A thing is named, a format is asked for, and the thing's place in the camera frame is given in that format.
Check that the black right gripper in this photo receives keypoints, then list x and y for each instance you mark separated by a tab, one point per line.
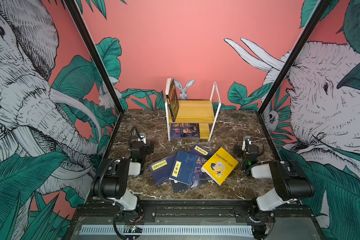
240	151

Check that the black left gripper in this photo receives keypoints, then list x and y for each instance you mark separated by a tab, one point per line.
148	149

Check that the blue book with yellow label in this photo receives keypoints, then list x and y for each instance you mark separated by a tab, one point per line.
183	168

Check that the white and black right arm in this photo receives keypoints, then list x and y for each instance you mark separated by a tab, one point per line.
290	182

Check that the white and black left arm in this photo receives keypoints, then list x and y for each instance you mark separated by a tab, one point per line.
111	179

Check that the dark blue book left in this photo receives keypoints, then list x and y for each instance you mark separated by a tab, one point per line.
161	169

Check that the dark blue book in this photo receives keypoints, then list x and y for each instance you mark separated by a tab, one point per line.
198	150
161	169

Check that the dark book on lower shelf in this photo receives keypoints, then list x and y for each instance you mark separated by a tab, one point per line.
184	131

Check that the dark blue book at back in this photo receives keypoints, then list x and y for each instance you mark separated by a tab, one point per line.
198	150

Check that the black book at bottom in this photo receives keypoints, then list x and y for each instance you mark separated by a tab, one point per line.
180	187

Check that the dark book with portrait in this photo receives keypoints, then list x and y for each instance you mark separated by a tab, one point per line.
200	177

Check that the black book standing on shelf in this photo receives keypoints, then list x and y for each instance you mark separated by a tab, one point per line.
172	98

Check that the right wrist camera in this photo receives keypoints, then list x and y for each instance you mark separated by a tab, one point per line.
246	143

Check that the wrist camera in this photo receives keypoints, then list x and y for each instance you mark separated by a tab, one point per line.
142	138
246	143

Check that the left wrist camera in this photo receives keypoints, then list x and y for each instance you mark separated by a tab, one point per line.
142	138

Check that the wooden shelf with white frame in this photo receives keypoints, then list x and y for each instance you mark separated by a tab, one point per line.
202	112

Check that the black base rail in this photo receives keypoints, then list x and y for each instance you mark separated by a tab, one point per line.
149	211

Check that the white slotted cable duct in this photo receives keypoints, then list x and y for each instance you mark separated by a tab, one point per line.
151	230

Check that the black left frame post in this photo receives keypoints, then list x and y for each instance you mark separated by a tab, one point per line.
76	15

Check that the black frame post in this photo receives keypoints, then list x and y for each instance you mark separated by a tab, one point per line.
313	20
76	15

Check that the black right frame post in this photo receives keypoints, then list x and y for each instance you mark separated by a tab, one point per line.
313	20

